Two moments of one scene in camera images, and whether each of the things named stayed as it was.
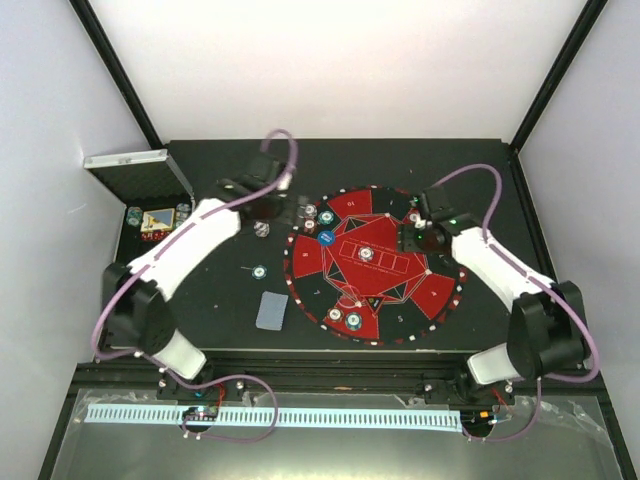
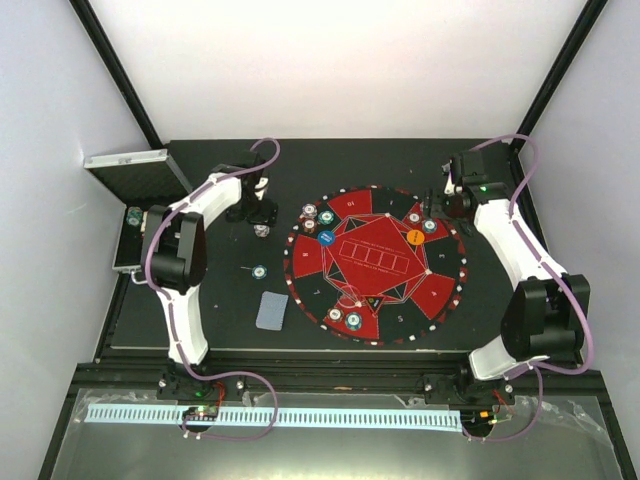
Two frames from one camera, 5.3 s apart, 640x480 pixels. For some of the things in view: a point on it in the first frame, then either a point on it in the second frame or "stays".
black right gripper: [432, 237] → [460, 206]
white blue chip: [311, 210] stays
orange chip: [335, 314] stays
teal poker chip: [259, 272] stays
